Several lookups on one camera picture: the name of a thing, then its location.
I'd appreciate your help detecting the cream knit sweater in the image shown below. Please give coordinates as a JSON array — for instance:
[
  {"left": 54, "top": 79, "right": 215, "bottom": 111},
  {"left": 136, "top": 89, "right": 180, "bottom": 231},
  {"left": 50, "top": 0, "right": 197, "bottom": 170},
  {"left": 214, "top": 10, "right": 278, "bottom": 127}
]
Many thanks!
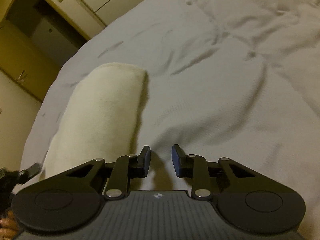
[{"left": 12, "top": 62, "right": 149, "bottom": 196}]

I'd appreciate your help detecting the wooden door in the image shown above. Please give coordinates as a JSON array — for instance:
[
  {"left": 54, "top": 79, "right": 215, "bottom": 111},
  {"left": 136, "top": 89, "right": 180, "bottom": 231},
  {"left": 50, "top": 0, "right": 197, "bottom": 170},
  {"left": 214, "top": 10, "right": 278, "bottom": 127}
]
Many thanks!
[{"left": 0, "top": 19, "right": 73, "bottom": 103}]

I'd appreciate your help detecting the grey duvet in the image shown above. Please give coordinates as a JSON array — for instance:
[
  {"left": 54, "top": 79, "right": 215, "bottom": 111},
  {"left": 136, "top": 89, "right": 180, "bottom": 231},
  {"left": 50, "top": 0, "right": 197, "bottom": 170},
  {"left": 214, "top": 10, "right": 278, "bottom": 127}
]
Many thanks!
[{"left": 21, "top": 0, "right": 319, "bottom": 239}]

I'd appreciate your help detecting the person left hand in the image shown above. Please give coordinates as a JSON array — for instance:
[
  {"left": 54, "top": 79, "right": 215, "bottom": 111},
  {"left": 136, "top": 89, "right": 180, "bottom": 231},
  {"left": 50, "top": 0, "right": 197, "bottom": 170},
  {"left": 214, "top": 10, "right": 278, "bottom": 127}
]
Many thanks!
[{"left": 1, "top": 210, "right": 20, "bottom": 240}]

